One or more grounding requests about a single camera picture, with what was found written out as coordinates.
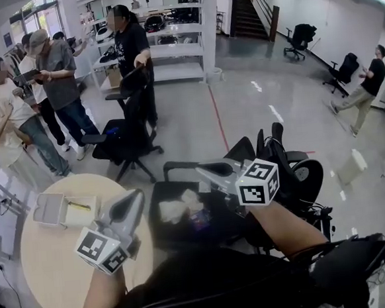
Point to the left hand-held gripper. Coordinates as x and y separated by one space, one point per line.
97 249

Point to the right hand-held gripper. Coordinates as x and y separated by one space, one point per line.
258 184

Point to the person's right forearm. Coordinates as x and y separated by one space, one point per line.
284 226

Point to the person's left forearm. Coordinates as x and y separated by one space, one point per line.
104 293

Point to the purple packet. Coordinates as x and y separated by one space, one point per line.
201 219

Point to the white crumpled cloth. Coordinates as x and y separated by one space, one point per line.
176 204

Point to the black sled-base chair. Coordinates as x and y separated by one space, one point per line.
179 234

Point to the black headrest office chair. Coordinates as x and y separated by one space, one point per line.
301 181

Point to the round beige table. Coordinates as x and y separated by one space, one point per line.
55 270

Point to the small white bin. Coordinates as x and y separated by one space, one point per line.
216 74

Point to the person's black shirt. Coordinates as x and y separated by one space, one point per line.
206 288

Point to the white trash bin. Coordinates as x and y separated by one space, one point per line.
351 167

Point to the white shelving unit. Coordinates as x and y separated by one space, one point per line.
178 51

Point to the cardboard box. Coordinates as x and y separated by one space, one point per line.
114 76

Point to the black armband device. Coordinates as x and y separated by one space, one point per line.
350 260

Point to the black office chair with jacket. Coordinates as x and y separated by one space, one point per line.
302 36

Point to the dark staircase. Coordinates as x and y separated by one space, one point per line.
248 16

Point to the black helmet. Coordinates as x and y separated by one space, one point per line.
154 23

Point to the black tablet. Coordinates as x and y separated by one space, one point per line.
27 75

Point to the white helmet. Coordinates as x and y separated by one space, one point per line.
105 34

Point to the large window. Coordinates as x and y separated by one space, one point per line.
36 19

